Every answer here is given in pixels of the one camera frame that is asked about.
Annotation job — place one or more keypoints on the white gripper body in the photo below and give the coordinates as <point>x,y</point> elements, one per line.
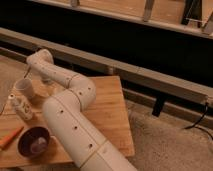
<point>46,80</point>

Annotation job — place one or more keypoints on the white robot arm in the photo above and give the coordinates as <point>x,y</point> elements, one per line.
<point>89,149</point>

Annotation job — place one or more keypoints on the white ceramic cup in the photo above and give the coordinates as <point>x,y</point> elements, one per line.
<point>25,87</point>

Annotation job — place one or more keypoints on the white plastic bottle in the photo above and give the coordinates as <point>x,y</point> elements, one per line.
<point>20,107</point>

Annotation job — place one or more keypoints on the wooden cutting board table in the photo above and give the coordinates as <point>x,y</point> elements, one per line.
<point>107,113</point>

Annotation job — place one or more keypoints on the purple bowl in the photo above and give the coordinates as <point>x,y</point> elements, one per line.
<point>34,142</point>

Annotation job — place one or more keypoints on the orange carrot toy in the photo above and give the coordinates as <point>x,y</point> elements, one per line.
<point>9,137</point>

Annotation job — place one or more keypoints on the grey metal rail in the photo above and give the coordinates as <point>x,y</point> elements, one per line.
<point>145,77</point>

